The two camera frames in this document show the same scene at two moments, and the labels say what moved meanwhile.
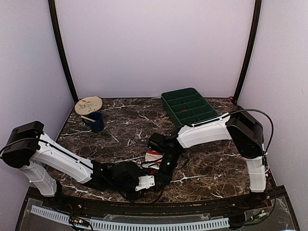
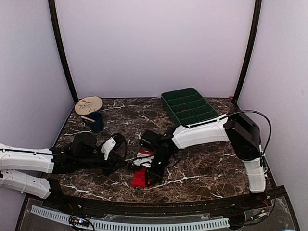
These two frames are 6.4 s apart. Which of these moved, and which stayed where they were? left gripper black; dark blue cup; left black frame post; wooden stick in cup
Moved: left gripper black
Stayed: wooden stick in cup; dark blue cup; left black frame post
